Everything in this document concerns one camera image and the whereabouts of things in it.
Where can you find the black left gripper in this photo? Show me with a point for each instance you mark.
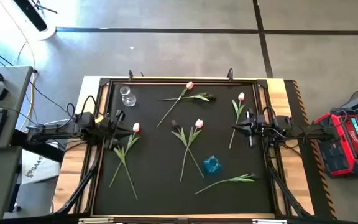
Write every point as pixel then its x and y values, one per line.
pixel 107 132

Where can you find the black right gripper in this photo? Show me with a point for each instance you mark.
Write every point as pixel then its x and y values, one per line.
pixel 258 130

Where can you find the pink artificial tulip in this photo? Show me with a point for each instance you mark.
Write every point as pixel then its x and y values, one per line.
pixel 241 96
pixel 190 85
pixel 136 127
pixel 199 124

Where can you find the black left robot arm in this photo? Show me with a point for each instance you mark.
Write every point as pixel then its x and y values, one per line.
pixel 57 133

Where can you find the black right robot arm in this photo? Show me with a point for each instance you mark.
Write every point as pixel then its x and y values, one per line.
pixel 303 134

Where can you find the clear glass vase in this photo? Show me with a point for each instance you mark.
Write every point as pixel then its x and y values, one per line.
pixel 128 98

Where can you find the blue cut-glass vase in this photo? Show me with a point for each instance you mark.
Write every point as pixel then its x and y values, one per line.
pixel 211 165

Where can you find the black table mat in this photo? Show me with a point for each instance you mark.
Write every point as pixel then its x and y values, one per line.
pixel 154 174

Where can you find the black table clamp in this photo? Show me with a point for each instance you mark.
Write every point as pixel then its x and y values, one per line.
pixel 131 75
pixel 230 75

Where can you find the black hazard-striped floor strip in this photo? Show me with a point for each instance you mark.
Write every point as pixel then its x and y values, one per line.
pixel 303 174

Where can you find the white printed box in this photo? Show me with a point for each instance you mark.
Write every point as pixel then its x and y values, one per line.
pixel 39 166

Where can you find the red portable power station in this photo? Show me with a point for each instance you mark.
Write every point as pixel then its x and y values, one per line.
pixel 346 146

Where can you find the white round stand base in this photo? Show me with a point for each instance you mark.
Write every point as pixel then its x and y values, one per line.
pixel 47 32

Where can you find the black flat panel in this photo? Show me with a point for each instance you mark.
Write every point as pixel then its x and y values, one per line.
pixel 31 14

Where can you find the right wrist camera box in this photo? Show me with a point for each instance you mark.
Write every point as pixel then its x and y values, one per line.
pixel 260 119

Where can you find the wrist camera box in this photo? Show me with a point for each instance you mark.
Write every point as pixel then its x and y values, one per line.
pixel 106 120
pixel 260 119

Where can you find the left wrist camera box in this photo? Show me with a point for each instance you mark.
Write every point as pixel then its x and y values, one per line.
pixel 106 120

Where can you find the black corner bracket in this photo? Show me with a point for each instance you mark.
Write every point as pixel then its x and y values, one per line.
pixel 262 83
pixel 104 81

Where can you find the black diagonal frame strut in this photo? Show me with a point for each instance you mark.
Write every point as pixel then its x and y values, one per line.
pixel 286 189
pixel 82 183

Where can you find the silver metal bracket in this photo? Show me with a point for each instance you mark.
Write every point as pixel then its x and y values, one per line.
pixel 269 221
pixel 96 220

